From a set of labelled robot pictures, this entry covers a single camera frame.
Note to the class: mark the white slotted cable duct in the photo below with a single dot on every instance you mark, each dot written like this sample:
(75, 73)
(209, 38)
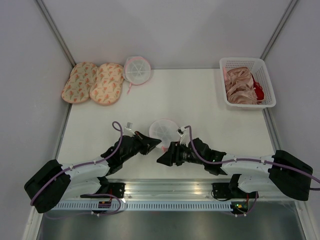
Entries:
(90, 205)

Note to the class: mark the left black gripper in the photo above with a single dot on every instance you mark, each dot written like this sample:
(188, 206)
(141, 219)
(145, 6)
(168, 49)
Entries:
(148, 143)

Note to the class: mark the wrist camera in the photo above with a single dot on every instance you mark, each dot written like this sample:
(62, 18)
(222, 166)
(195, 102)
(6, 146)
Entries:
(129, 127)
(182, 135)

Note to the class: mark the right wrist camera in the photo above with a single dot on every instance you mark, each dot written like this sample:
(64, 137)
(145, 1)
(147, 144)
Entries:
(182, 135)

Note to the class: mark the floral peach laundry bag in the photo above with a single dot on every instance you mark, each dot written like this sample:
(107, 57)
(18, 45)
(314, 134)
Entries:
(81, 79)
(108, 87)

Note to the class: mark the right floral peach laundry bag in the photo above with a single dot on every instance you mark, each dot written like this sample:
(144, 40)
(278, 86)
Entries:
(108, 87)

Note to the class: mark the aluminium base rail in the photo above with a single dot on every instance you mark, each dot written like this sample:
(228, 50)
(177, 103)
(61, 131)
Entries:
(183, 190)

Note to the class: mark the pink bras pile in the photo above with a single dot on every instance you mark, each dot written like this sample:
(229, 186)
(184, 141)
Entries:
(239, 86)

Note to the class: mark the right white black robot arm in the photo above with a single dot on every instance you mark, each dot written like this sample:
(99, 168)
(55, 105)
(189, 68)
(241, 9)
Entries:
(280, 172)

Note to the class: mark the white pink mesh laundry bag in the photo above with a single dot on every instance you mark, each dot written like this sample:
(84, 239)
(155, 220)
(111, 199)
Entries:
(166, 131)

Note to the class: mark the aluminium frame post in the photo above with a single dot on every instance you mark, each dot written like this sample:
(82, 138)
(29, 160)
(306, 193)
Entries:
(279, 27)
(55, 31)

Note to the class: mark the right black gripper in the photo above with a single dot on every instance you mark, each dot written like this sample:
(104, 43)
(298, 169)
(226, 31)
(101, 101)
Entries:
(172, 155)

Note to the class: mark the red bra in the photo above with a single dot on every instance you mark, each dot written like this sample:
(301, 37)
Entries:
(260, 95)

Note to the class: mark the white plastic basket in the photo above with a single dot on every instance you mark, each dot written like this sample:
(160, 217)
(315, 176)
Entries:
(260, 73)

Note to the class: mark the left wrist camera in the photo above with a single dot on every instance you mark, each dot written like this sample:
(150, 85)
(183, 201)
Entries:
(129, 127)

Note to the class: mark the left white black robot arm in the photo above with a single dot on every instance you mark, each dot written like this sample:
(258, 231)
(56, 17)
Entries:
(54, 181)

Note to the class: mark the right aluminium frame post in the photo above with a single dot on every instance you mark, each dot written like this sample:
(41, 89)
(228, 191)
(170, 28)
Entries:
(279, 27)

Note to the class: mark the left floral peach laundry bag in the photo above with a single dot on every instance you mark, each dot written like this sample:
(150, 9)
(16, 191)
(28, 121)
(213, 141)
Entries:
(81, 79)

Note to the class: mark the left aluminium frame post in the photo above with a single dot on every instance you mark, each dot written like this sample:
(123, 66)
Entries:
(55, 31)

